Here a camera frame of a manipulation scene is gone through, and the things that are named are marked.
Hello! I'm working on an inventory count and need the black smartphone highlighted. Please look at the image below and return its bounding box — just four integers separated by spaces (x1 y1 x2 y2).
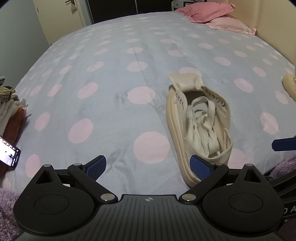
0 135 22 171

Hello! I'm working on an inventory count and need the cream door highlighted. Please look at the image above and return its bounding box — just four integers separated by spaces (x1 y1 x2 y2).
32 0 87 45

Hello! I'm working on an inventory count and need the dark pink pillow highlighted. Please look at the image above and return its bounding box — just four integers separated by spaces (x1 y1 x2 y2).
174 3 236 23

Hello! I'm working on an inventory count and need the dark wardrobe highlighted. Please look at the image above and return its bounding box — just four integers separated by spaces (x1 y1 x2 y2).
86 0 185 25

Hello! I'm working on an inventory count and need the light pink pillow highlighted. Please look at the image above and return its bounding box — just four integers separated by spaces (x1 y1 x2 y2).
206 17 258 36

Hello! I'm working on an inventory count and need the beige padded headboard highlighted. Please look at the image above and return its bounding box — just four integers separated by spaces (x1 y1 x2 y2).
228 0 296 70

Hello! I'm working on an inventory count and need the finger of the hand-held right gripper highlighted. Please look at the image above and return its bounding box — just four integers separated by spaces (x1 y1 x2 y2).
272 137 296 151
264 176 296 197

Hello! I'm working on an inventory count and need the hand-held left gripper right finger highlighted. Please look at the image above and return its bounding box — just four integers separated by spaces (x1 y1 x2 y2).
179 155 264 203

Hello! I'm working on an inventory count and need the purple fuzzy garment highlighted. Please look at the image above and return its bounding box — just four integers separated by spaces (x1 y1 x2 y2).
0 153 296 241

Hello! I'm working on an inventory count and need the grey pink-dotted bedspread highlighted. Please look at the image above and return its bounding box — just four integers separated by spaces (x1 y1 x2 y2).
0 10 296 195

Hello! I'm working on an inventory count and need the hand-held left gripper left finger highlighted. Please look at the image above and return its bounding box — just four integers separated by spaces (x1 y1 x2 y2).
35 155 118 203

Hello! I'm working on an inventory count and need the beige canvas shoe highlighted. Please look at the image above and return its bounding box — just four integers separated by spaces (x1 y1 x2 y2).
165 74 233 186
282 74 296 102

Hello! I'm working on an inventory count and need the stack of folded clothes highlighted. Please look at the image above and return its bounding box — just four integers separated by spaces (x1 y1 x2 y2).
0 76 29 176

